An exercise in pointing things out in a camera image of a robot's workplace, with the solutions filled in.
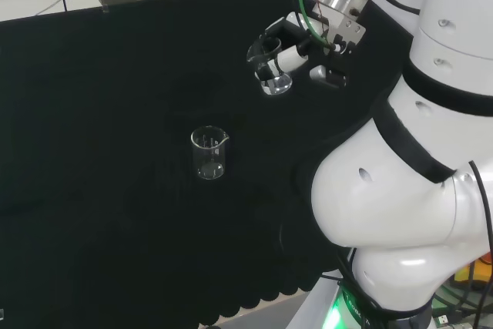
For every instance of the clear 200 mL glass beaker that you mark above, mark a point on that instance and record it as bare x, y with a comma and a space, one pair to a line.
275, 87

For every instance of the yellow stop button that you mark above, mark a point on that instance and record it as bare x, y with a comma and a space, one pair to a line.
477, 269

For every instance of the clear 300 mL glass beaker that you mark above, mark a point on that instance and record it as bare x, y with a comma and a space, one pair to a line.
210, 172

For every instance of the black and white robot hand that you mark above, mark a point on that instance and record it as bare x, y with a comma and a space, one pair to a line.
289, 59

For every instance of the black bench cloth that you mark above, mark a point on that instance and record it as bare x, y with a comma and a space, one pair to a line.
96, 113

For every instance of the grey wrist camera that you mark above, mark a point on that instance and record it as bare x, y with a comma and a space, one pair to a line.
329, 75

